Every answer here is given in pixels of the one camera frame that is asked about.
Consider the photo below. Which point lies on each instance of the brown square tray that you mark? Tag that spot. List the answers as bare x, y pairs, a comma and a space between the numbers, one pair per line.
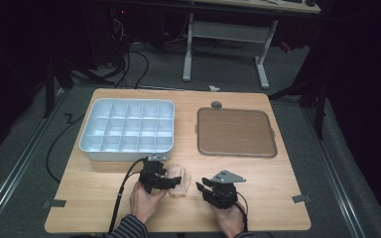
235, 132

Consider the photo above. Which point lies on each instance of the person's left hand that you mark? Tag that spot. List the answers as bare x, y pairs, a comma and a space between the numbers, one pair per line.
145, 205

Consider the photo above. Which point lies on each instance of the grey round table grommet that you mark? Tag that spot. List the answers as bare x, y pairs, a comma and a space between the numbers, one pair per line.
216, 105

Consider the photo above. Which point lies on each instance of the white crumpled paper scrap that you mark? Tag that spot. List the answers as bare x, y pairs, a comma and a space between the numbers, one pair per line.
214, 88

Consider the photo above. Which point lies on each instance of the white-legged wooden desk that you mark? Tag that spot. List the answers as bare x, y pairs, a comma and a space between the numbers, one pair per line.
226, 31

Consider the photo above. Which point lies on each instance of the beige ankle sock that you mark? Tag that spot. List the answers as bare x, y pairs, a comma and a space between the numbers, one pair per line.
182, 178

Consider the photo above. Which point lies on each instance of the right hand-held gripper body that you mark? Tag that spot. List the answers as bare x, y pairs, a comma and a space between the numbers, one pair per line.
223, 193

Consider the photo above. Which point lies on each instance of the white compartment storage box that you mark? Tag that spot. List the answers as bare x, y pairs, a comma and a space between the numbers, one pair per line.
129, 130

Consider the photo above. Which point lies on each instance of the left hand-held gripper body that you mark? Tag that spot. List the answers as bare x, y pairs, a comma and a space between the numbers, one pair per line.
152, 175

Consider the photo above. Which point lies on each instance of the person's right hand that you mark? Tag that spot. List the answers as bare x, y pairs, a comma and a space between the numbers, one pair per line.
230, 221

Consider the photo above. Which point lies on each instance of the metal floor rail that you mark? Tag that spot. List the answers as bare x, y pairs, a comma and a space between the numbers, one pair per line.
16, 165
334, 178

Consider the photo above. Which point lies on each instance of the grey tape strip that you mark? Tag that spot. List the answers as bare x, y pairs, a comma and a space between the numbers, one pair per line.
54, 203
301, 198

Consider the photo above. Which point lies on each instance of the black metal stand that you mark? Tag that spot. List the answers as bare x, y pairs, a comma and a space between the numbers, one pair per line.
320, 109
49, 89

